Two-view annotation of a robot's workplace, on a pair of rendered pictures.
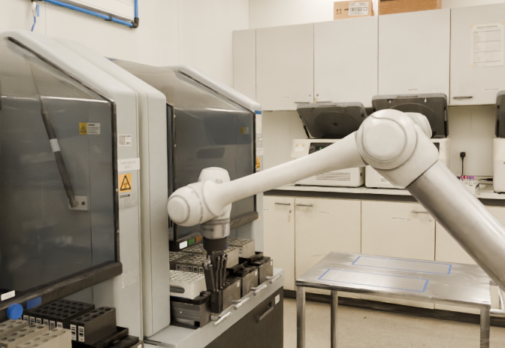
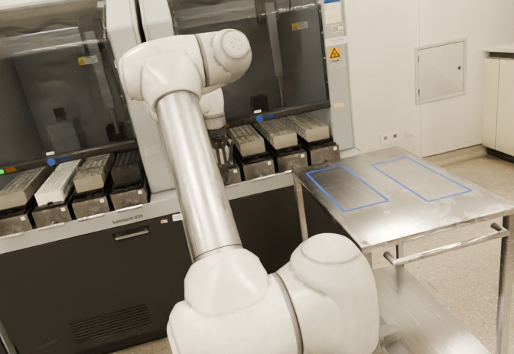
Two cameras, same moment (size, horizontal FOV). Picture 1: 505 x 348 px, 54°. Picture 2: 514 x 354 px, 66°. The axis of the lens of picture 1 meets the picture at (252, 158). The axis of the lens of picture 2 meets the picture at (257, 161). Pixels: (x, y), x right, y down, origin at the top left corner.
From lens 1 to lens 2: 148 cm
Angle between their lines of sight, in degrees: 57
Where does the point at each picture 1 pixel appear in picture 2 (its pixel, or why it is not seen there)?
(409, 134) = (127, 71)
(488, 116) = not seen: outside the picture
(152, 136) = not seen: hidden behind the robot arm
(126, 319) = (154, 173)
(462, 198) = (167, 137)
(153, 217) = not seen: hidden behind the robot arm
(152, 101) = (152, 27)
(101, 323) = (125, 173)
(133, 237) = (151, 125)
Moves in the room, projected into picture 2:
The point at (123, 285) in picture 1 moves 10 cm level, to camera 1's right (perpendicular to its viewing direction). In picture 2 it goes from (147, 154) to (156, 157)
